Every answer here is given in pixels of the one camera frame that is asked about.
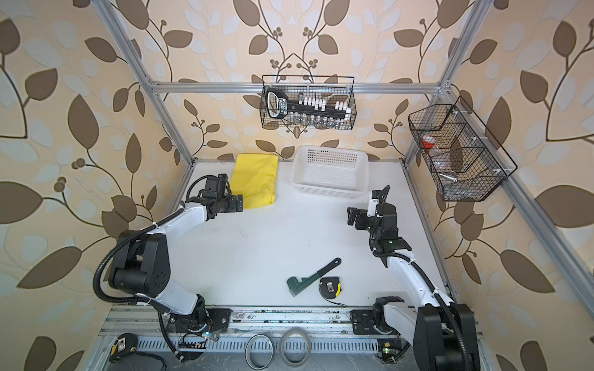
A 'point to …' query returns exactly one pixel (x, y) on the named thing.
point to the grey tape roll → (282, 342)
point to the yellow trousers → (254, 177)
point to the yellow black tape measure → (125, 344)
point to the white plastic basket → (329, 171)
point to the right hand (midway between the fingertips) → (361, 209)
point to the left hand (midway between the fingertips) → (226, 199)
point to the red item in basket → (428, 144)
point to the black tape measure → (329, 287)
